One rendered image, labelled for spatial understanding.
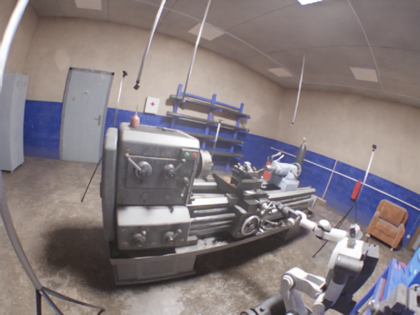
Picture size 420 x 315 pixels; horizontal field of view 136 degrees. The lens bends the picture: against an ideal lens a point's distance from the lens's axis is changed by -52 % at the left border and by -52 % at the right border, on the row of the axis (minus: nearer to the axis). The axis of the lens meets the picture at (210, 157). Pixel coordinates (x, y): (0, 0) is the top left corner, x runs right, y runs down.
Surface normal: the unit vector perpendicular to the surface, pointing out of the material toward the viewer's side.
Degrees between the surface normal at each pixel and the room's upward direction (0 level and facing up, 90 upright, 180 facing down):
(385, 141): 90
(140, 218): 32
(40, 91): 90
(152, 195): 90
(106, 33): 90
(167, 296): 0
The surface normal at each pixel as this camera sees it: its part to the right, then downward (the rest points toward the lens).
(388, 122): -0.84, -0.08
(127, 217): 0.44, -0.65
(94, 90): 0.48, 0.29
